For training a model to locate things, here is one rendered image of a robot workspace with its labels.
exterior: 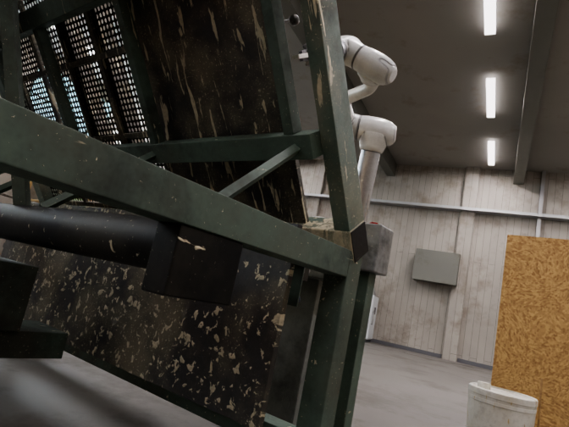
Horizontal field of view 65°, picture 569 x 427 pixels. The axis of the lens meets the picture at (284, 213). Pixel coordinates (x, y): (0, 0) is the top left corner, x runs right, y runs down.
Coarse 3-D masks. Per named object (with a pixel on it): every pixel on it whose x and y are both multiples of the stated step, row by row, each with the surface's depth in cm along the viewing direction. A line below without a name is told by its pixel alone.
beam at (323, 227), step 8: (112, 208) 235; (304, 224) 161; (312, 224) 159; (320, 224) 158; (328, 224) 156; (360, 224) 152; (312, 232) 155; (320, 232) 153; (328, 232) 151; (336, 232) 149; (344, 232) 147; (352, 232) 147; (360, 232) 151; (328, 240) 152; (336, 240) 150; (344, 240) 148; (352, 240) 147; (360, 240) 152; (352, 248) 148; (360, 248) 152; (360, 256) 152
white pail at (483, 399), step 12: (480, 384) 215; (540, 384) 205; (468, 396) 216; (480, 396) 206; (492, 396) 202; (504, 396) 200; (516, 396) 207; (528, 396) 214; (540, 396) 204; (468, 408) 213; (480, 408) 205; (492, 408) 201; (504, 408) 199; (516, 408) 198; (528, 408) 199; (540, 408) 203; (468, 420) 211; (480, 420) 204; (492, 420) 200; (504, 420) 198; (516, 420) 197; (528, 420) 199
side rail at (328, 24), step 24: (312, 0) 125; (312, 24) 128; (336, 24) 133; (312, 48) 130; (336, 48) 134; (312, 72) 133; (336, 72) 134; (336, 96) 135; (336, 120) 136; (336, 144) 137; (336, 168) 140; (336, 192) 143; (360, 192) 150; (336, 216) 147; (360, 216) 151
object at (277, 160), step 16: (0, 0) 150; (16, 0) 153; (0, 16) 150; (16, 16) 153; (16, 32) 153; (16, 48) 153; (16, 64) 152; (16, 80) 153; (16, 96) 153; (272, 160) 130; (16, 176) 156; (256, 176) 123; (0, 192) 197; (16, 192) 156; (64, 192) 156; (224, 192) 115
